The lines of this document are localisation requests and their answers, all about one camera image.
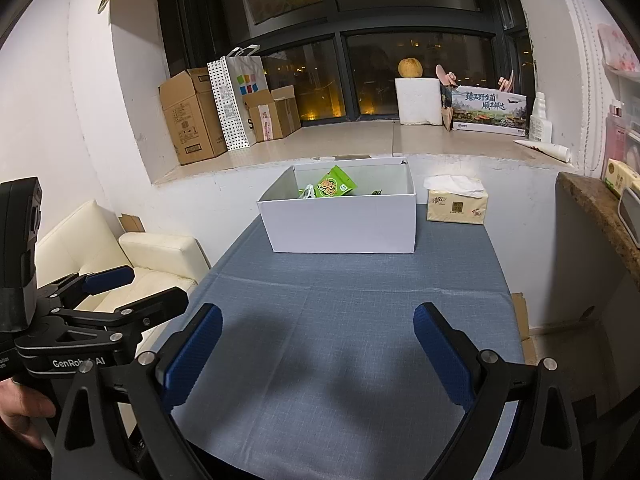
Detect rolled white paper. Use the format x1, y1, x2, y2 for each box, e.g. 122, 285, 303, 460
513, 139, 572, 164

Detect person's left hand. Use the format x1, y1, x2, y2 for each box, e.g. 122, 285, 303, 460
0, 379, 57, 450

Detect white foam box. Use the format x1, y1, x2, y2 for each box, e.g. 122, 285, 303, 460
394, 77, 445, 126

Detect grey rounded device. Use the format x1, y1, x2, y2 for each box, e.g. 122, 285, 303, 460
617, 187, 640, 251

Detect open brown cardboard box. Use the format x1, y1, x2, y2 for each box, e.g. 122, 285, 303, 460
243, 85, 303, 143

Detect large green snack packet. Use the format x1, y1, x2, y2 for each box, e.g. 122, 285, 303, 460
313, 165, 359, 199

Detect yellow tissue pack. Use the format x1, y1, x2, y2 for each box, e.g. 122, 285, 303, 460
602, 158, 640, 201

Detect black window frame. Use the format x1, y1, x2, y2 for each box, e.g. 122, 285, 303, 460
154, 0, 537, 124

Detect clear plastic drawer unit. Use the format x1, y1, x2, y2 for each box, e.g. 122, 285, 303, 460
601, 62, 640, 172

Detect white dotted paper bag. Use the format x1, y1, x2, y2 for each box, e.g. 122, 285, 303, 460
207, 46, 266, 153

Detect white cardboard box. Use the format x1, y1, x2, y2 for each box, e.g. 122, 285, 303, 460
256, 157, 417, 255

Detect pink floral pouch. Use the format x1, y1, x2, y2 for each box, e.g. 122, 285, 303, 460
597, 22, 640, 74

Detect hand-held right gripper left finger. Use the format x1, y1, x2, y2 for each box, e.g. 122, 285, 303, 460
50, 302, 224, 480

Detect beige tissue pack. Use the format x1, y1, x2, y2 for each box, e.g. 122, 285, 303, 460
423, 175, 489, 225

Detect blue grey tablecloth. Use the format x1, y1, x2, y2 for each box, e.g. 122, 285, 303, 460
150, 212, 526, 480

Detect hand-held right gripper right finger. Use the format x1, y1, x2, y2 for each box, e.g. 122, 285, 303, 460
413, 301, 608, 480

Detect tall brown cardboard box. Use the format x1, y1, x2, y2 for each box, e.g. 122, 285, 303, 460
159, 68, 229, 166

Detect landscape printed carton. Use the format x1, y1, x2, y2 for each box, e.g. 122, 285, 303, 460
440, 85, 529, 137

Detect cream leather sofa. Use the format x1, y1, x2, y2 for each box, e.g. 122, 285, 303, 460
35, 199, 211, 357

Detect white plastic bottle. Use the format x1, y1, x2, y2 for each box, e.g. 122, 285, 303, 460
528, 91, 554, 144

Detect brown stone counter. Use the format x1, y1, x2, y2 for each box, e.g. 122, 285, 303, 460
555, 170, 640, 292

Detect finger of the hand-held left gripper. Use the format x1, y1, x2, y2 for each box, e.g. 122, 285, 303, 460
35, 265, 136, 312
50, 286, 190, 335

